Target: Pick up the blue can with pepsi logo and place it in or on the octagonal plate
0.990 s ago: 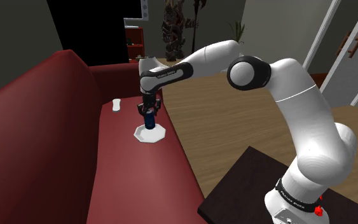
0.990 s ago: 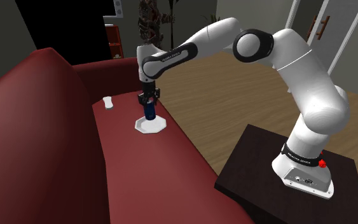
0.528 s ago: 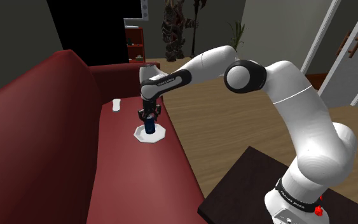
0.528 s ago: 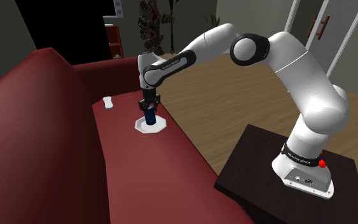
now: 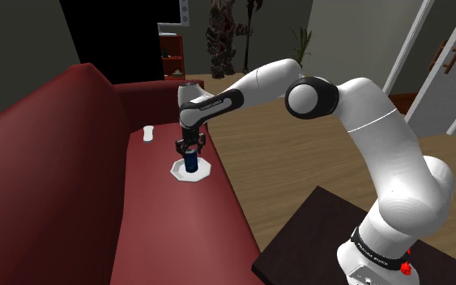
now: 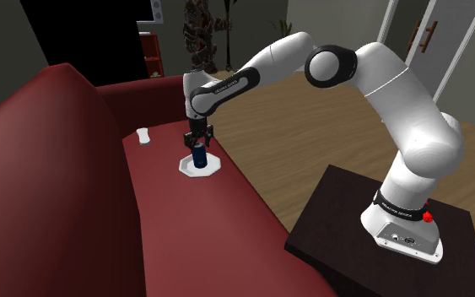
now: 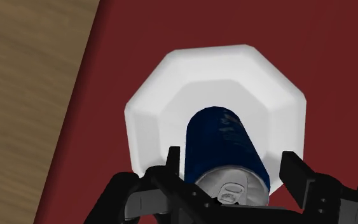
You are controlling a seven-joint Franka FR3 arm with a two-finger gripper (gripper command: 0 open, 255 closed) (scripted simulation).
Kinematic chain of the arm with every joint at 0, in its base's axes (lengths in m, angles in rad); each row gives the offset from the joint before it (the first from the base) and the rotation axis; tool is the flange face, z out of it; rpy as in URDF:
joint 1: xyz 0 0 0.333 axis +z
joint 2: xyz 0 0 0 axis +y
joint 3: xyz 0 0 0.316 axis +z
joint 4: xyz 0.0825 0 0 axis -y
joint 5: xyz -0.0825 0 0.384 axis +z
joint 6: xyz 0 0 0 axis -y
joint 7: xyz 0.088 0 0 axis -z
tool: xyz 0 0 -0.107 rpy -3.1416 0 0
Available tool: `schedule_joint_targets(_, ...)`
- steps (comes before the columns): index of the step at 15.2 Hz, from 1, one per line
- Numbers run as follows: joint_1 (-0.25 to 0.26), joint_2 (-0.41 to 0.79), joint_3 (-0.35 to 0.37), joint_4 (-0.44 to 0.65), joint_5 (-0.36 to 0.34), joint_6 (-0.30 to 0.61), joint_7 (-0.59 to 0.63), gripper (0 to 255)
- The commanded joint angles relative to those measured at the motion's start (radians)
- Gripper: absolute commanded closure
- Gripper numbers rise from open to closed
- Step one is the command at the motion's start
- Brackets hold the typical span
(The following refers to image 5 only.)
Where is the blue can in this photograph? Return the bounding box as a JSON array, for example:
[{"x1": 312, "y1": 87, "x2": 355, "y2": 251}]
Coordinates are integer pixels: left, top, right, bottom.
[{"x1": 184, "y1": 149, "x2": 199, "y2": 174}]

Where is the green potted plant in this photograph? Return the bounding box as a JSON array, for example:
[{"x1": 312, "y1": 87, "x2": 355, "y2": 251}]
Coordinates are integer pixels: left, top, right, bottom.
[{"x1": 288, "y1": 25, "x2": 314, "y2": 69}]

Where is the red sofa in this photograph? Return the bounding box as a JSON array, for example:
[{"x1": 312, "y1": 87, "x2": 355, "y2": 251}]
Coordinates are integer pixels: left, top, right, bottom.
[{"x1": 0, "y1": 62, "x2": 266, "y2": 285}]

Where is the white remote control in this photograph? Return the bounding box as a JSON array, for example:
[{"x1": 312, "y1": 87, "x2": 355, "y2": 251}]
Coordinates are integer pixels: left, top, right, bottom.
[{"x1": 142, "y1": 125, "x2": 156, "y2": 144}]

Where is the red bookshelf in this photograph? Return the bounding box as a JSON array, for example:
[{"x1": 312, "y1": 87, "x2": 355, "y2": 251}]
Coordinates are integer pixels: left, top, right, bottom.
[{"x1": 158, "y1": 33, "x2": 186, "y2": 82}]

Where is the white framed glass door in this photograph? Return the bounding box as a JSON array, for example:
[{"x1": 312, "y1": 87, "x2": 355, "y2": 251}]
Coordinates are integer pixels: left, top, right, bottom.
[{"x1": 381, "y1": 0, "x2": 456, "y2": 139}]

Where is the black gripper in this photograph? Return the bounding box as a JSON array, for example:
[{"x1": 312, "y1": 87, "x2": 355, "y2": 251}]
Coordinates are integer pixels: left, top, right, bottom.
[{"x1": 174, "y1": 126, "x2": 207, "y2": 156}]

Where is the dark robot stand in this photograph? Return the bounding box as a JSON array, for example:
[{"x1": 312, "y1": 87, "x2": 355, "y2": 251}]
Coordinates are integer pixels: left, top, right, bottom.
[{"x1": 251, "y1": 185, "x2": 456, "y2": 285}]

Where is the white octagonal plate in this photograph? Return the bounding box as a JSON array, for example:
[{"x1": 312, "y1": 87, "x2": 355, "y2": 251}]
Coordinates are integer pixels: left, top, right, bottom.
[{"x1": 170, "y1": 156, "x2": 212, "y2": 183}]

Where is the dark armoured statue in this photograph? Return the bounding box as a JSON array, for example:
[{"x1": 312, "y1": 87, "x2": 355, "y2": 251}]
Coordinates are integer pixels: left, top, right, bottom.
[{"x1": 205, "y1": 0, "x2": 266, "y2": 79}]

